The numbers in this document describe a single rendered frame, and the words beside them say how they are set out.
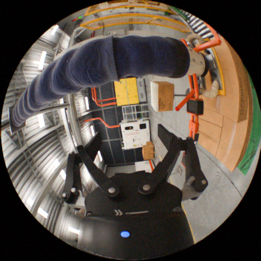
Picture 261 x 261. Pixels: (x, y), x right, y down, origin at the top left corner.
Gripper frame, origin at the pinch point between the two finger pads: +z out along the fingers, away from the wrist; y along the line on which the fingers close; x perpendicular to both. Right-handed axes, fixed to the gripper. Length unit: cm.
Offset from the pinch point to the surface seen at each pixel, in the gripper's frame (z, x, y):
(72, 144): 164, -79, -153
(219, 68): 8, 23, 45
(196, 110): 16.7, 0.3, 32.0
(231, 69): 5, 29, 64
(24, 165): 73, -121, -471
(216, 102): 26, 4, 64
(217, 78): 10.4, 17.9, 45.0
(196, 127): 18.4, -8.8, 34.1
